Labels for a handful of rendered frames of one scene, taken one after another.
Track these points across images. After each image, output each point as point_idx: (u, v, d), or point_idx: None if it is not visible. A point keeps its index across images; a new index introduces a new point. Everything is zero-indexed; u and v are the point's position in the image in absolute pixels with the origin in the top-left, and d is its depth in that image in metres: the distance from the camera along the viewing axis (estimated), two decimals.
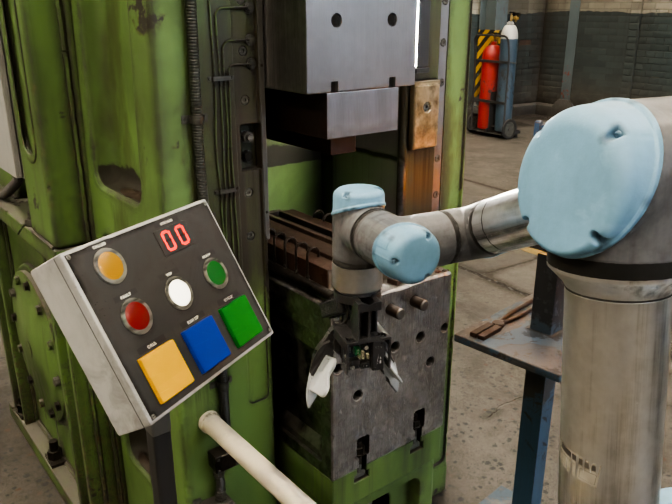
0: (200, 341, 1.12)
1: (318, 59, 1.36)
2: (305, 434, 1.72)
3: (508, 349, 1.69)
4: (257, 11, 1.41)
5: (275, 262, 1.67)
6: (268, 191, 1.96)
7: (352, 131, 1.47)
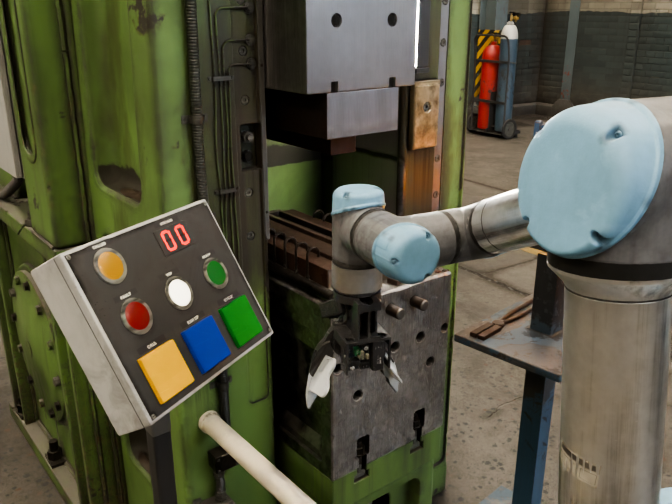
0: (200, 341, 1.12)
1: (318, 59, 1.36)
2: (305, 434, 1.72)
3: (508, 349, 1.69)
4: (257, 11, 1.41)
5: (275, 262, 1.67)
6: (268, 191, 1.96)
7: (352, 131, 1.47)
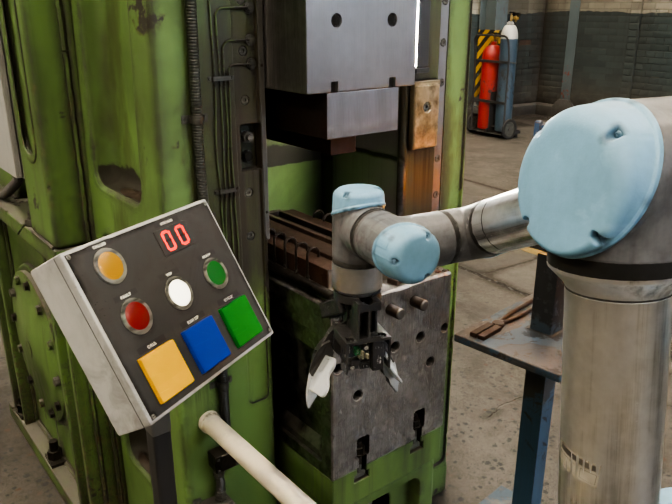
0: (200, 341, 1.12)
1: (318, 59, 1.36)
2: (305, 434, 1.72)
3: (508, 349, 1.69)
4: (257, 11, 1.41)
5: (275, 262, 1.67)
6: (268, 191, 1.96)
7: (352, 131, 1.47)
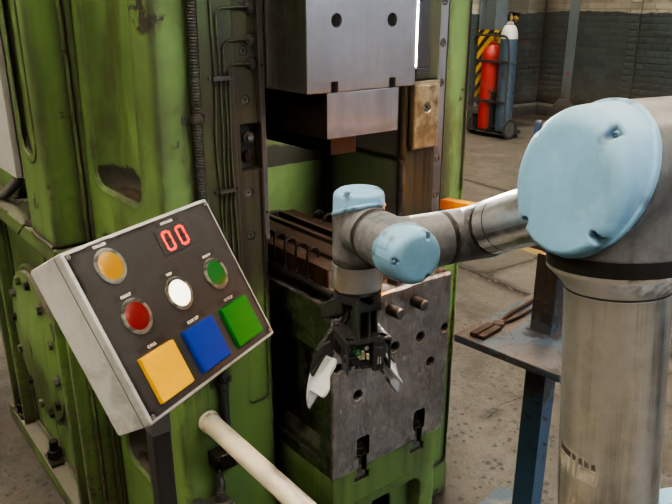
0: (200, 341, 1.12)
1: (318, 59, 1.36)
2: (305, 434, 1.72)
3: (508, 349, 1.69)
4: (257, 11, 1.41)
5: (275, 262, 1.67)
6: (268, 191, 1.96)
7: (352, 131, 1.47)
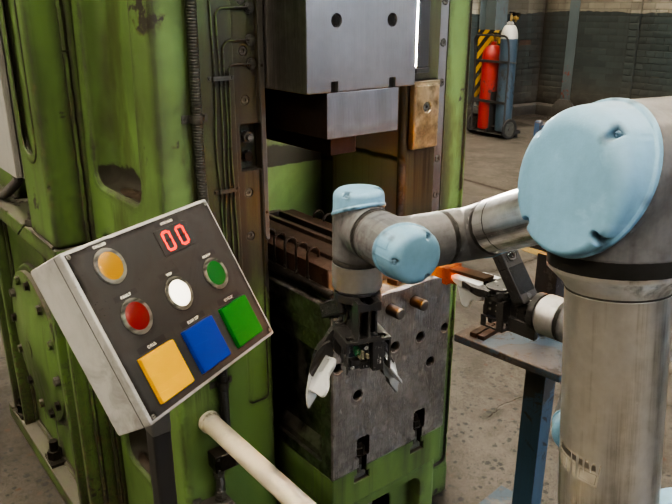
0: (200, 341, 1.12)
1: (318, 59, 1.36)
2: (305, 434, 1.72)
3: (508, 349, 1.69)
4: (257, 11, 1.41)
5: (275, 262, 1.67)
6: (268, 191, 1.96)
7: (352, 131, 1.47)
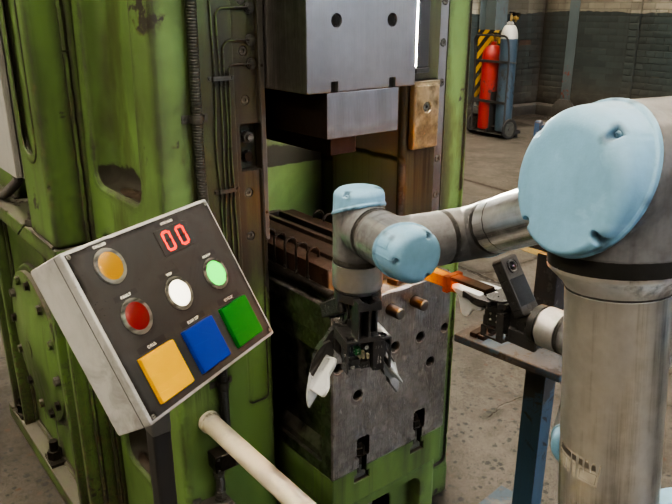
0: (200, 341, 1.12)
1: (318, 59, 1.36)
2: (305, 434, 1.72)
3: (508, 349, 1.69)
4: (257, 11, 1.41)
5: (275, 262, 1.67)
6: (268, 191, 1.96)
7: (352, 131, 1.47)
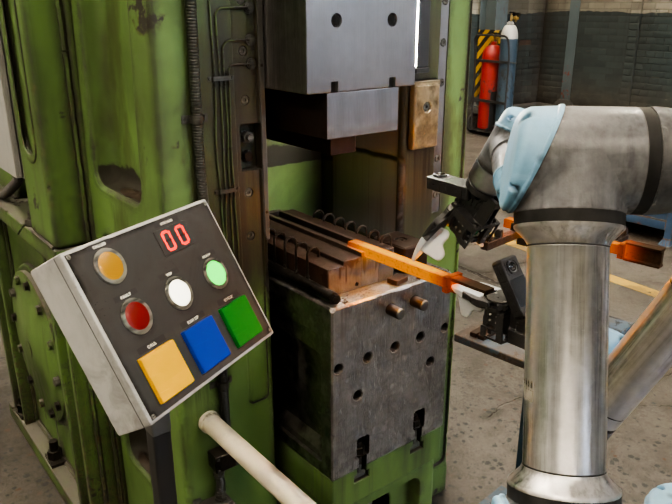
0: (200, 341, 1.12)
1: (318, 59, 1.36)
2: (305, 434, 1.72)
3: (508, 349, 1.69)
4: (257, 11, 1.41)
5: (275, 262, 1.67)
6: (268, 191, 1.96)
7: (352, 131, 1.47)
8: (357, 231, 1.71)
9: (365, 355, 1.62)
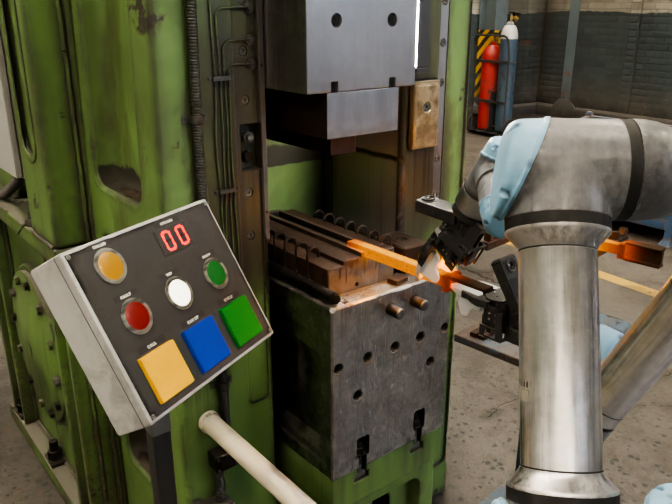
0: (200, 341, 1.12)
1: (318, 59, 1.36)
2: (305, 434, 1.72)
3: (508, 349, 1.69)
4: (257, 11, 1.41)
5: (275, 262, 1.67)
6: (268, 191, 1.96)
7: (352, 131, 1.47)
8: (357, 231, 1.71)
9: (365, 355, 1.62)
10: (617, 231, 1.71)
